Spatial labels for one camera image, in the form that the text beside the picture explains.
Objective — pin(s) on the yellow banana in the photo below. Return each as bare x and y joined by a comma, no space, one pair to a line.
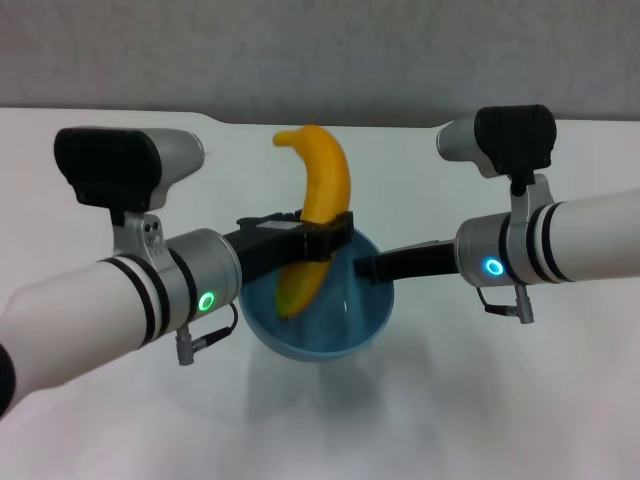
325,175

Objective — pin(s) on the blue bowl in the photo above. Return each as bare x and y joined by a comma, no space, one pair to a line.
345,325

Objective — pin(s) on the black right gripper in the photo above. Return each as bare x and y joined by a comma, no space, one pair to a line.
425,260

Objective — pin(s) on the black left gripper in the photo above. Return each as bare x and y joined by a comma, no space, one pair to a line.
265,250

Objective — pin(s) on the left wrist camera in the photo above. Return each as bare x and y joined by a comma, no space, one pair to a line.
120,165

